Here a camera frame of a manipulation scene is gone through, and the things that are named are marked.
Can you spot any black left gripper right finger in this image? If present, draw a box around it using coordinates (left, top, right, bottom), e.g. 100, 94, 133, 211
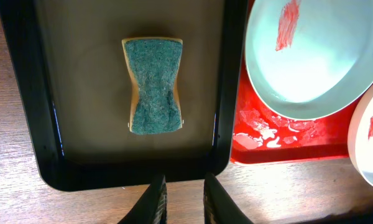
203, 173, 253, 224

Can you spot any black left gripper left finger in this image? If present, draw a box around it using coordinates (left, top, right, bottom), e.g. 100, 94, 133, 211
118, 175, 167, 224

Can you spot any pale green plate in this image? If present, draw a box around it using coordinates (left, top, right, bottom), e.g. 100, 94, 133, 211
244, 0, 373, 120

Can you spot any white plate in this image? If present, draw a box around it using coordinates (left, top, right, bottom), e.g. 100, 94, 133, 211
348, 85, 373, 186

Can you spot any green yellow sponge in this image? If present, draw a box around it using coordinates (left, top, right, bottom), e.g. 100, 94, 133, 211
122, 37, 183, 135

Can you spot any red plastic tray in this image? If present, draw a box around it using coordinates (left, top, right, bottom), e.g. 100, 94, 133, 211
230, 0, 373, 165

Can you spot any black rectangular tray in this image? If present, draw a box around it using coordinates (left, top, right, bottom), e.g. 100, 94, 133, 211
0, 1, 249, 192

